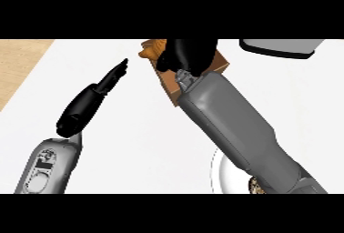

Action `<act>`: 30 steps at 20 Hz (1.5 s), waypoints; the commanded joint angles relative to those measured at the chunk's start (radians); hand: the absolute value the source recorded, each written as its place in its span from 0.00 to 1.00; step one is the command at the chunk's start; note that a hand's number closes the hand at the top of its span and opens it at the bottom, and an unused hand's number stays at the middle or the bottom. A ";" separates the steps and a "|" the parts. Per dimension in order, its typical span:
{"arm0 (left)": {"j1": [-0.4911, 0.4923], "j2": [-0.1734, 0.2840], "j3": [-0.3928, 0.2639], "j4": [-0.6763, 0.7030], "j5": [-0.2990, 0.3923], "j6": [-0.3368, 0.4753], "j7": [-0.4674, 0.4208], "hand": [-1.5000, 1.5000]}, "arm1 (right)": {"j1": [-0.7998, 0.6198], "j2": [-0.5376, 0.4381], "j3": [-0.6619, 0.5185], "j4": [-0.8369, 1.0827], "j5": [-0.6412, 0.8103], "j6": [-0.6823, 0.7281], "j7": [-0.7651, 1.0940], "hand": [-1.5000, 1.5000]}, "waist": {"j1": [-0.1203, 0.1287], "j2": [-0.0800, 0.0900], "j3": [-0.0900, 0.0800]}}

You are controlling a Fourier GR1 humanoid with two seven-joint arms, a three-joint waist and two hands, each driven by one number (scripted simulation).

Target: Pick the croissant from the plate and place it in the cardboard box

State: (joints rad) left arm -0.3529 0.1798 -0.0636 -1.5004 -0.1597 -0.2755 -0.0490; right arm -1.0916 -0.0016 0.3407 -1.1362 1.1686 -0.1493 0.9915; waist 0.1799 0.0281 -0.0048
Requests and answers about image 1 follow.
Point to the golden brown croissant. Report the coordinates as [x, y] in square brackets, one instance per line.
[149, 50]

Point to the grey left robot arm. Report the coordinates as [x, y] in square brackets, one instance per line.
[47, 167]

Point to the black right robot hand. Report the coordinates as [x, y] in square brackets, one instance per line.
[187, 54]

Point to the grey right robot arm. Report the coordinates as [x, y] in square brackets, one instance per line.
[242, 130]

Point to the brown cardboard box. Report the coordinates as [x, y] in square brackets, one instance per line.
[166, 80]

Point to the speckled brown pastry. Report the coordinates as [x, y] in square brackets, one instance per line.
[255, 185]

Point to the white plate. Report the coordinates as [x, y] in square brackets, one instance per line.
[227, 179]

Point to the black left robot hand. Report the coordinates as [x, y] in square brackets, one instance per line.
[82, 109]

